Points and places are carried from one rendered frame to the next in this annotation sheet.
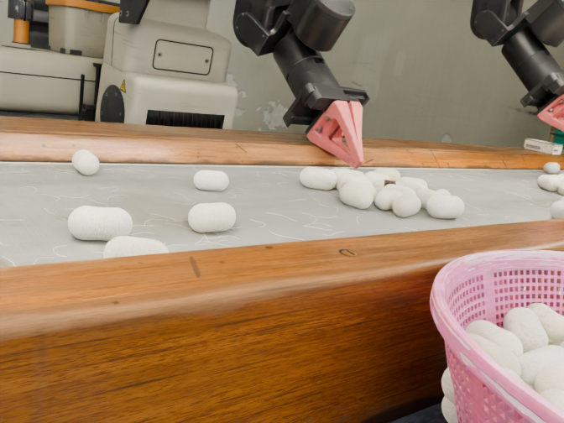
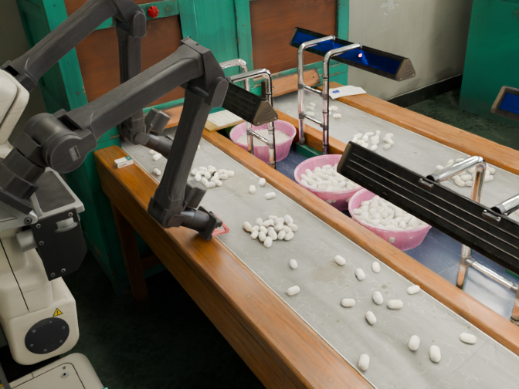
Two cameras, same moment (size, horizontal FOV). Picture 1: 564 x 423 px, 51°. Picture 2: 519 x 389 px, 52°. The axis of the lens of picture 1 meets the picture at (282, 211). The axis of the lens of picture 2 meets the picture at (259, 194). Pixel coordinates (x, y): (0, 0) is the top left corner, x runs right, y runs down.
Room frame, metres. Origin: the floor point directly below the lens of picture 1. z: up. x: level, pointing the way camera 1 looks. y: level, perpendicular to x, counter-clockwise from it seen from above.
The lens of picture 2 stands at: (0.41, 1.21, 1.65)
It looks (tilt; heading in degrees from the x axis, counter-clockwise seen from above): 31 degrees down; 279
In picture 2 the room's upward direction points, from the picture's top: 4 degrees counter-clockwise
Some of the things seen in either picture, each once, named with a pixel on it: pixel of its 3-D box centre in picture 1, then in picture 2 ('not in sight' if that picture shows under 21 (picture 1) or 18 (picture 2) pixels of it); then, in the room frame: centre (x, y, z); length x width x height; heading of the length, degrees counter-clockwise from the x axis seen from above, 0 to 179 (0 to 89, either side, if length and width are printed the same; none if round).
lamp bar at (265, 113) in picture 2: not in sight; (214, 85); (0.78, -0.45, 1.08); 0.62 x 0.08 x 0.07; 129
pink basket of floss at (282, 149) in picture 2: not in sight; (263, 142); (0.67, -0.76, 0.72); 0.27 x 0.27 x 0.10
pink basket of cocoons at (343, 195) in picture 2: not in sight; (333, 184); (0.40, -0.42, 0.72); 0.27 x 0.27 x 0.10
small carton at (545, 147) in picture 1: (542, 146); (123, 161); (1.16, -0.48, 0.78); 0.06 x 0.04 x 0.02; 39
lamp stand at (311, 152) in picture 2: not in sight; (329, 101); (0.41, -0.75, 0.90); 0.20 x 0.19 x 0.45; 129
